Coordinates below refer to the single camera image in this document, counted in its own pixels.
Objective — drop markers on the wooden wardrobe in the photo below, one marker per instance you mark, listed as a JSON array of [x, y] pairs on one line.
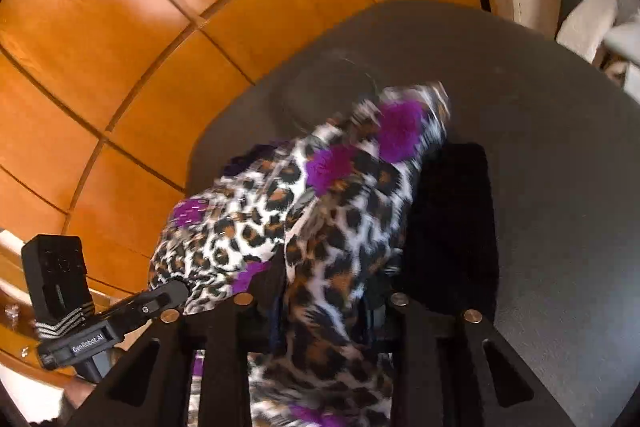
[[103, 100]]

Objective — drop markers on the grey garment on chair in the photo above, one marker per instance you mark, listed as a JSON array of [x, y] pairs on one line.
[[605, 33]]

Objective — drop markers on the leopard print purple garment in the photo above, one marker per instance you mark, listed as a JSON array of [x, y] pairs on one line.
[[331, 207]]

